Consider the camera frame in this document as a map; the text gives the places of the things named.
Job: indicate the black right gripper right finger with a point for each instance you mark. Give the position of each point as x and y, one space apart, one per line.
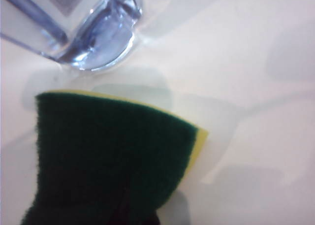
142 215

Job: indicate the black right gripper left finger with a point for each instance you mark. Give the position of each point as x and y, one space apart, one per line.
86 210

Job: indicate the yellow sponge with green scourer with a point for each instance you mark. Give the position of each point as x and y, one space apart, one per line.
110 136

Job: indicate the clear plastic water bottle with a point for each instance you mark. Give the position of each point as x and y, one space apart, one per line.
98 33

